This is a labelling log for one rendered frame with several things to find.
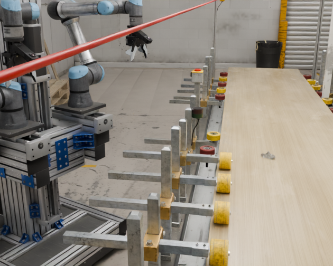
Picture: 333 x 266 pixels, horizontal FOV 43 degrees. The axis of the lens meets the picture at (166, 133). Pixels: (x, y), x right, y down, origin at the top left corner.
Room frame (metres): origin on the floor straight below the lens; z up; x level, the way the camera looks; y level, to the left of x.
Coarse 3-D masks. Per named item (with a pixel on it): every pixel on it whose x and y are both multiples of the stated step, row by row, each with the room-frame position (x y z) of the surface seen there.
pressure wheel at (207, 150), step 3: (201, 147) 2.11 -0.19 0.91; (204, 147) 2.12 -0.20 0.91; (207, 147) 2.10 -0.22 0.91; (210, 147) 2.12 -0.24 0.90; (213, 147) 2.11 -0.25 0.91; (201, 150) 2.08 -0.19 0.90; (204, 150) 2.07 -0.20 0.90; (207, 150) 2.07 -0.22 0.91; (210, 150) 2.07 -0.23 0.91; (213, 150) 2.08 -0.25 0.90; (201, 153) 2.08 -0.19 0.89; (204, 153) 2.07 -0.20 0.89; (207, 153) 2.07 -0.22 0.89; (210, 153) 2.07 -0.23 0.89; (213, 153) 2.08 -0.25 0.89; (207, 165) 2.10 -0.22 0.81
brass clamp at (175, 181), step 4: (180, 168) 1.68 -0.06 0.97; (172, 172) 1.64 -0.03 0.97; (176, 172) 1.64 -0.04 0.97; (180, 172) 1.64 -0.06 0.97; (176, 176) 1.60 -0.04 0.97; (172, 180) 1.58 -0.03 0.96; (176, 180) 1.58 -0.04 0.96; (172, 184) 1.58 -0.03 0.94; (176, 184) 1.58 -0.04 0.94; (172, 188) 1.58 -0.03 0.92; (176, 188) 1.58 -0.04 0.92
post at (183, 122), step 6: (180, 120) 1.90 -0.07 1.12; (186, 120) 1.91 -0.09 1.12; (180, 126) 1.90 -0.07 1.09; (186, 126) 1.90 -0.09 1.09; (186, 132) 1.91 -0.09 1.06; (180, 138) 1.90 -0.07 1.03; (186, 138) 1.91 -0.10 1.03; (180, 144) 1.90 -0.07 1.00; (186, 144) 1.92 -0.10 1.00; (180, 186) 1.90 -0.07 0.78; (180, 192) 1.90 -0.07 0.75
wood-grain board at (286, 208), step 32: (256, 96) 3.31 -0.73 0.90; (288, 96) 3.32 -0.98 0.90; (224, 128) 2.46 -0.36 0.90; (256, 128) 2.47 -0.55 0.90; (288, 128) 2.47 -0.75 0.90; (320, 128) 2.47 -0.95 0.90; (256, 160) 1.94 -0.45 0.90; (288, 160) 1.94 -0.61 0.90; (320, 160) 1.94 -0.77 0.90; (256, 192) 1.59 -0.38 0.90; (288, 192) 1.59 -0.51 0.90; (320, 192) 1.59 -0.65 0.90; (224, 224) 1.33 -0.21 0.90; (256, 224) 1.33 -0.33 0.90; (288, 224) 1.34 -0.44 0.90; (320, 224) 1.34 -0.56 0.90; (256, 256) 1.14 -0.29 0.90; (288, 256) 1.14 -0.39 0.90; (320, 256) 1.14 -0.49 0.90
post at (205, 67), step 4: (204, 68) 3.38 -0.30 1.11; (204, 72) 3.38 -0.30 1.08; (204, 76) 3.38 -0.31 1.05; (204, 80) 3.38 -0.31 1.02; (204, 84) 3.38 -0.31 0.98; (204, 88) 3.38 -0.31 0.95; (204, 92) 3.38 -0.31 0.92; (204, 96) 3.38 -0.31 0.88; (204, 108) 3.38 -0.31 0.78; (204, 112) 3.38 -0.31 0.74
